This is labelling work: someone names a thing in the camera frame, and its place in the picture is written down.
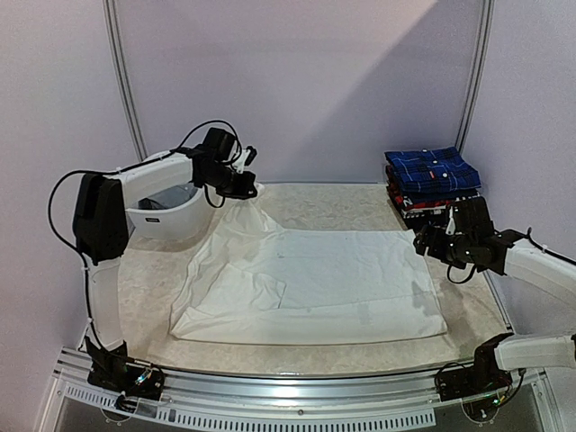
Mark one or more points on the left wall aluminium profile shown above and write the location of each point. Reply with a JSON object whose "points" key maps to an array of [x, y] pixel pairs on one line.
{"points": [[112, 21]]}

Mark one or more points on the wall aluminium profile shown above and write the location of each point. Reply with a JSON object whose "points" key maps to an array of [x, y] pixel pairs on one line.
{"points": [[112, 21], [476, 71]]}

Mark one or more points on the right wall aluminium profile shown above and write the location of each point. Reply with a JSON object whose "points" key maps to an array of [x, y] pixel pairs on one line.
{"points": [[476, 71]]}

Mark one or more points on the blue plaid shirt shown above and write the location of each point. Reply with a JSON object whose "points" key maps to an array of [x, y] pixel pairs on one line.
{"points": [[430, 171]]}

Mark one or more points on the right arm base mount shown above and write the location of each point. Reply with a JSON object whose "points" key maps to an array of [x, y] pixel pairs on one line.
{"points": [[483, 387]]}

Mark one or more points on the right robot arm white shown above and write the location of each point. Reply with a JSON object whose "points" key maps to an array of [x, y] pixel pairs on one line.
{"points": [[535, 283]]}

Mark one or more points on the red black folded garment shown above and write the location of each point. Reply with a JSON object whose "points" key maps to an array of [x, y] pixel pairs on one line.
{"points": [[393, 188]]}

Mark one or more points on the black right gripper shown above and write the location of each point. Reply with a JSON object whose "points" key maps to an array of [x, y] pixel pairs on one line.
{"points": [[430, 242]]}

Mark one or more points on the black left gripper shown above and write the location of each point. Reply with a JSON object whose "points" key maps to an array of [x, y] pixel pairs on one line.
{"points": [[244, 193]]}

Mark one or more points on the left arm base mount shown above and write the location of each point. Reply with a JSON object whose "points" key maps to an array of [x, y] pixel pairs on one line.
{"points": [[115, 371]]}

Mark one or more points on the white plastic laundry basket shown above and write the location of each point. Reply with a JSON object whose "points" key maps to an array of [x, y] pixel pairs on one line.
{"points": [[161, 199]]}

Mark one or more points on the white cloth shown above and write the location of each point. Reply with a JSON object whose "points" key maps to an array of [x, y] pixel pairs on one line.
{"points": [[255, 282]]}

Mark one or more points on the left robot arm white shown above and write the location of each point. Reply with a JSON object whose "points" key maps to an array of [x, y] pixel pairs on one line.
{"points": [[100, 222]]}

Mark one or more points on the aluminium front rail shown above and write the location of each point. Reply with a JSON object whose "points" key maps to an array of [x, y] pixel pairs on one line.
{"points": [[201, 401]]}

